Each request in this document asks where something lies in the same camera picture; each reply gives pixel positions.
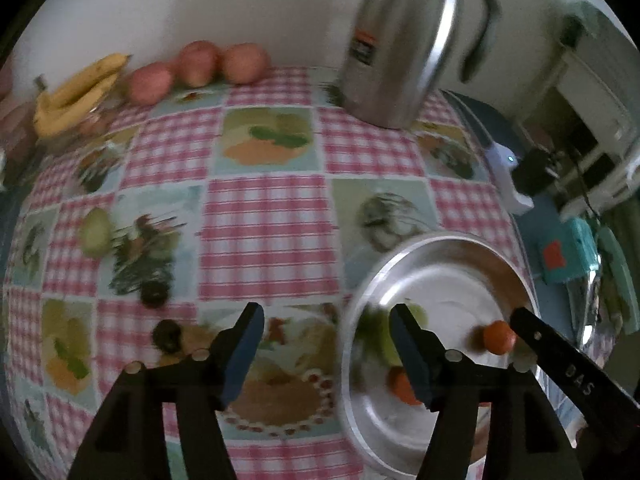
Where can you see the red checked printed tablecloth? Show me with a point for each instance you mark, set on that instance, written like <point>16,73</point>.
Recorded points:
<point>265,230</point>

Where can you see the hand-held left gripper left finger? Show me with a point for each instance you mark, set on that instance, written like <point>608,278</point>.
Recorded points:
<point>245,345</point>

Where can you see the white plastic device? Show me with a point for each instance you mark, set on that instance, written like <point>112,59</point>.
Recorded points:
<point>505,170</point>

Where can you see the red apple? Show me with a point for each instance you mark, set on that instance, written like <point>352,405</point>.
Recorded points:
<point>150,82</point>
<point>197,62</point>
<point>245,62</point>

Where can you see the small orange tangerine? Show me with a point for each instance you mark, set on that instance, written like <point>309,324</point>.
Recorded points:
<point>499,336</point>
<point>400,387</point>

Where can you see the black device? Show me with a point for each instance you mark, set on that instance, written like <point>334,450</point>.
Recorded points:
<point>537,170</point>

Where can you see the green pear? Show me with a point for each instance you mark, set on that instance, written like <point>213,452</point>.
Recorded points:
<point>96,232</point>

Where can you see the yellow banana bunch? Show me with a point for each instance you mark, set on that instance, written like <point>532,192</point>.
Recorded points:
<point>75,95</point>

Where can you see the teal box with red label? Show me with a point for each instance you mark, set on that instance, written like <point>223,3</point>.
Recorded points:
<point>565,255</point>

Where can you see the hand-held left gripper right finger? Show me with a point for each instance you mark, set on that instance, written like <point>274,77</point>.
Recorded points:
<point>410,355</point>

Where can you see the green fruit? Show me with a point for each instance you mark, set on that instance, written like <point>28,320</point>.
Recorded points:
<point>375,335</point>

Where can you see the clear plastic fruit tray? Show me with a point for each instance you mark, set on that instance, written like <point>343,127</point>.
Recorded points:
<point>92,126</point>

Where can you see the stainless steel thermos jug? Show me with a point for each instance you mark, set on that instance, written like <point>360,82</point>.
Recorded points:
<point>400,60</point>

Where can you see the white cabinet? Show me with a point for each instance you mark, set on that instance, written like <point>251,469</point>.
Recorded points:
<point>600,95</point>

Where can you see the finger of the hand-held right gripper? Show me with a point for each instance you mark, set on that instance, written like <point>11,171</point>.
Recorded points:
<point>565,365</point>

